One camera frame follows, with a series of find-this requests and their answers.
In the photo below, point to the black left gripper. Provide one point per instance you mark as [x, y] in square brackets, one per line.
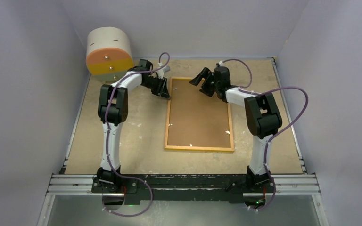
[161, 90]

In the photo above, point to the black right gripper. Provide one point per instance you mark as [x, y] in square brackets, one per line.
[204, 74]

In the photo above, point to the brown frame backing board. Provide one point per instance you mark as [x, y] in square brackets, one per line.
[199, 118]

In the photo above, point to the yellow wooden picture frame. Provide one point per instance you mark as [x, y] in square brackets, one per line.
[199, 148]

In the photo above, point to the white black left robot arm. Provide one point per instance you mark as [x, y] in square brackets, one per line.
[113, 111]

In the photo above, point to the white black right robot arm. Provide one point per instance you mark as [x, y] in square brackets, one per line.
[262, 114]

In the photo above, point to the white orange yellow drawer cabinet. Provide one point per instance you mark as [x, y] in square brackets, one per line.
[108, 54]

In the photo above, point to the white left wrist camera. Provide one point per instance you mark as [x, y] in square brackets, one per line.
[163, 69]

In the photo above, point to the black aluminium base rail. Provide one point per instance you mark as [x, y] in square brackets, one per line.
[230, 188]

